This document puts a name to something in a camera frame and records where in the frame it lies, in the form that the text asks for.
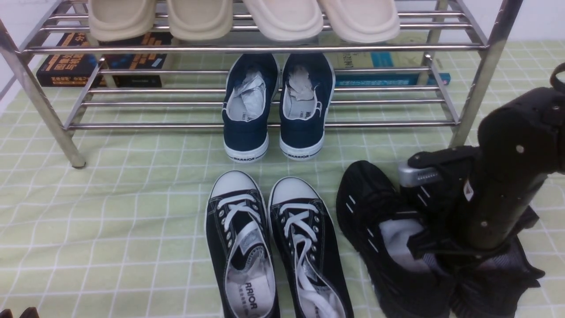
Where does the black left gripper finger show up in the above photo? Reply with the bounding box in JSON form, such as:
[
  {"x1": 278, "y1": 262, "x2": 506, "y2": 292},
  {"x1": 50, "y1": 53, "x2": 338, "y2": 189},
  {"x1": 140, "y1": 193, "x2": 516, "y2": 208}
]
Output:
[
  {"x1": 0, "y1": 309, "x2": 14, "y2": 318},
  {"x1": 19, "y1": 307, "x2": 40, "y2": 318}
]

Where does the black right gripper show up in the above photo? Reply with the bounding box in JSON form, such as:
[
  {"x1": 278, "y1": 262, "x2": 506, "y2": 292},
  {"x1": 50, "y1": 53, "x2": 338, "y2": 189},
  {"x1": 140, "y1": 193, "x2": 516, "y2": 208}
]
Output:
[{"x1": 399, "y1": 146, "x2": 479, "y2": 212}]

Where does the black knit sneaker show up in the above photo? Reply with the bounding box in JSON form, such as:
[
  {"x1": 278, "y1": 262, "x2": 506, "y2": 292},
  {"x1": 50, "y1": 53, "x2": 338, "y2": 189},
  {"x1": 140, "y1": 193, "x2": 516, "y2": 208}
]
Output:
[
  {"x1": 399, "y1": 177, "x2": 546, "y2": 318},
  {"x1": 336, "y1": 160, "x2": 455, "y2": 318}
]

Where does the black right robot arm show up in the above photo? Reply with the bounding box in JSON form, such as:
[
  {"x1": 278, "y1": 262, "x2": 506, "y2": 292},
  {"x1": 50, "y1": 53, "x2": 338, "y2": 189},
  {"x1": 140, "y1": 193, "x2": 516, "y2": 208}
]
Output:
[{"x1": 399, "y1": 64, "x2": 564, "y2": 257}]

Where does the metal shoe rack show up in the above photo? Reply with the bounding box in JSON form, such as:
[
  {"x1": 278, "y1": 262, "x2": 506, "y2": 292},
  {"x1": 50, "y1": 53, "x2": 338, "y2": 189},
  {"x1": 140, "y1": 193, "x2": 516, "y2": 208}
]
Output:
[{"x1": 1, "y1": 0, "x2": 523, "y2": 169}]

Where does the tan teal book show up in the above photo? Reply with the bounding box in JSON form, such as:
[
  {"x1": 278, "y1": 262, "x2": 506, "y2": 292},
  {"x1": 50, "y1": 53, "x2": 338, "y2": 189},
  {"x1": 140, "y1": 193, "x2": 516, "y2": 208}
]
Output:
[{"x1": 318, "y1": 31, "x2": 451, "y2": 87}]

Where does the green checkered tablecloth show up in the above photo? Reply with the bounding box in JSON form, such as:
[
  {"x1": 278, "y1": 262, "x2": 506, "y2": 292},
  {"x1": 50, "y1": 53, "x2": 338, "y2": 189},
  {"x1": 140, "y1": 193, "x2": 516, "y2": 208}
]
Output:
[{"x1": 0, "y1": 41, "x2": 564, "y2": 318}]

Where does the black canvas sneaker right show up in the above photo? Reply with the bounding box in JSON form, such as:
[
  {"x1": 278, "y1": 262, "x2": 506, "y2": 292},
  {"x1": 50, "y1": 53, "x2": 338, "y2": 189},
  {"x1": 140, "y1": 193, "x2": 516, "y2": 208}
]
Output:
[{"x1": 267, "y1": 177, "x2": 354, "y2": 318}]

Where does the black canvas sneaker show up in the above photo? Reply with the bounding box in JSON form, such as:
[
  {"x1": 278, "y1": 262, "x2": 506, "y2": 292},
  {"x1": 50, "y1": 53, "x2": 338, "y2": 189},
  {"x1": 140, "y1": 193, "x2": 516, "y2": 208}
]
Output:
[
  {"x1": 204, "y1": 170, "x2": 280, "y2": 318},
  {"x1": 267, "y1": 177, "x2": 354, "y2": 318}
]

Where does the navy canvas sneaker right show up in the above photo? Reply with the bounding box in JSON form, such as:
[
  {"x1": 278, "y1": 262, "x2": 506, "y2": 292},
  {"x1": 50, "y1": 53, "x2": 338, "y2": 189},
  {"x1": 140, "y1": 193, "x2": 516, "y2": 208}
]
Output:
[{"x1": 279, "y1": 53, "x2": 335, "y2": 161}]

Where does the navy canvas sneaker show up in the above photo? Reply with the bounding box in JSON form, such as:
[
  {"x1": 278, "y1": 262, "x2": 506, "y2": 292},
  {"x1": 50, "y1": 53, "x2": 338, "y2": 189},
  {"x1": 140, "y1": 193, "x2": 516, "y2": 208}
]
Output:
[
  {"x1": 222, "y1": 53, "x2": 280, "y2": 163},
  {"x1": 279, "y1": 53, "x2": 335, "y2": 161}
]

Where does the cream slipper far right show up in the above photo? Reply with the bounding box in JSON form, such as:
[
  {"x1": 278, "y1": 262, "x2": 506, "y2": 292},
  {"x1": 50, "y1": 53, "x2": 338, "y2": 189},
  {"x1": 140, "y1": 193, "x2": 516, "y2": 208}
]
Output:
[{"x1": 319, "y1": 0, "x2": 401, "y2": 44}]

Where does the cream slipper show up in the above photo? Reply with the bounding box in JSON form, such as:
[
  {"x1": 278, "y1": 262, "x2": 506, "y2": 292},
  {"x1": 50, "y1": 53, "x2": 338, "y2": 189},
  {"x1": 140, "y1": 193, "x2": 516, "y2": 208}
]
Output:
[
  {"x1": 243, "y1": 0, "x2": 324, "y2": 42},
  {"x1": 319, "y1": 0, "x2": 401, "y2": 44}
]

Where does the black canvas sneaker left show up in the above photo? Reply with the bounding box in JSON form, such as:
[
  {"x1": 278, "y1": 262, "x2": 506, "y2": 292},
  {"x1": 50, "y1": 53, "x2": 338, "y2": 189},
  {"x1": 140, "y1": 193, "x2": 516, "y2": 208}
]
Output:
[{"x1": 204, "y1": 170, "x2": 280, "y2": 318}]

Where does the navy canvas sneaker left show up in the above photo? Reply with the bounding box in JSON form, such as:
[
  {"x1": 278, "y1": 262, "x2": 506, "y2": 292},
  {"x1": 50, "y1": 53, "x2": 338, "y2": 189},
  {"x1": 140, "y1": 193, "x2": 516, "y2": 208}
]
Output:
[{"x1": 222, "y1": 53, "x2": 280, "y2": 163}]

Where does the black orange book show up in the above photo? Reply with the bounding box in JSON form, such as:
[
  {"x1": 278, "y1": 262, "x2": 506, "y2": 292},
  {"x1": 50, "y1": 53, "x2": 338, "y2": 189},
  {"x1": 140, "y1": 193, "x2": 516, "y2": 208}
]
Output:
[{"x1": 36, "y1": 32, "x2": 105, "y2": 88}]

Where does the dark blue book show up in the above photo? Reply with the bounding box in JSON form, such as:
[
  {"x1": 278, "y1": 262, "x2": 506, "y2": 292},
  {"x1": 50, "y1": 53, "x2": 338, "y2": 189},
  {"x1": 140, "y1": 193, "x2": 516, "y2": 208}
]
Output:
[{"x1": 99, "y1": 32, "x2": 177, "y2": 88}]

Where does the beige slipper far left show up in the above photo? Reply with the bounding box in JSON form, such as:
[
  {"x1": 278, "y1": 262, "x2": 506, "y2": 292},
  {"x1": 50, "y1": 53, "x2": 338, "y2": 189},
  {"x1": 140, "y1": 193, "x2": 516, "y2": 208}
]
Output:
[{"x1": 88, "y1": 0, "x2": 157, "y2": 42}]

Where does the beige slipper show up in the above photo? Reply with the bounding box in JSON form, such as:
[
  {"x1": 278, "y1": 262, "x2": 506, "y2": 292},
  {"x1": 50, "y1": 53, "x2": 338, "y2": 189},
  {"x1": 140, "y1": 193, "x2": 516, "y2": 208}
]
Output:
[
  {"x1": 167, "y1": 0, "x2": 234, "y2": 41},
  {"x1": 88, "y1": 0, "x2": 157, "y2": 42}
]

